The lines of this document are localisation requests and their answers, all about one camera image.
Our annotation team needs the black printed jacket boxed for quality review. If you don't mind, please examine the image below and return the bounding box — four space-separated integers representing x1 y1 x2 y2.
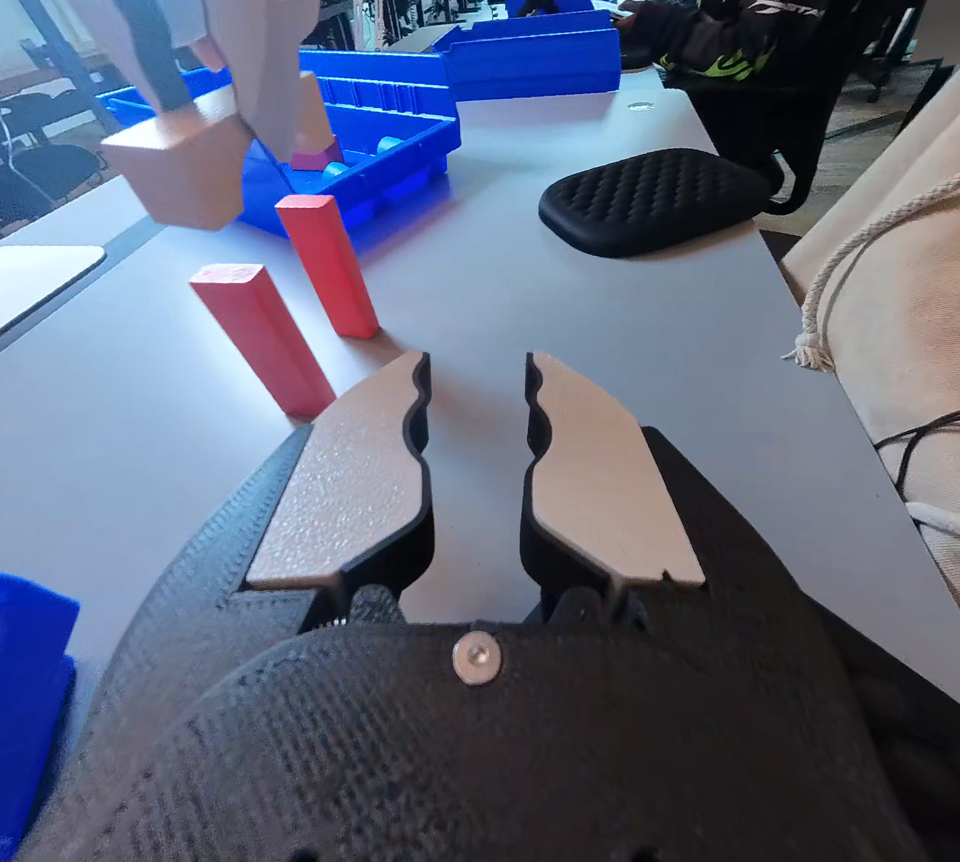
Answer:
618 0 934 218

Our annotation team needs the black wrist rest pad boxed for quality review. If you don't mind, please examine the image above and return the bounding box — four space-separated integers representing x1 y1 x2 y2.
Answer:
539 149 775 260

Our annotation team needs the pale wooden arch block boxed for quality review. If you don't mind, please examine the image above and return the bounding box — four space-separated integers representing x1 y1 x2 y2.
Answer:
101 71 343 232

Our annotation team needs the white hoodie drawstring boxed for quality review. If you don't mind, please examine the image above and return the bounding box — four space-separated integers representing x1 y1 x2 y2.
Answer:
788 173 960 373

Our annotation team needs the black office chair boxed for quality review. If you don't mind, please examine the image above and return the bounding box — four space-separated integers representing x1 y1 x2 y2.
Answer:
0 90 109 226

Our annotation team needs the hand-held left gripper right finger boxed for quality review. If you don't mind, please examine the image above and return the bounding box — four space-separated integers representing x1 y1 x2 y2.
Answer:
519 350 706 608

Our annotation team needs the white document stand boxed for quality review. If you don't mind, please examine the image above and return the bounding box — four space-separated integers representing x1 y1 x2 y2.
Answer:
0 245 109 335

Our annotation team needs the black cable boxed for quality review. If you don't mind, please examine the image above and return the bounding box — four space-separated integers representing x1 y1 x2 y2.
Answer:
873 410 960 536

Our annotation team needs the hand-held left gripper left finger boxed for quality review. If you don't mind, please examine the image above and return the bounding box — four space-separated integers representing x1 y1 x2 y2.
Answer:
246 350 436 608

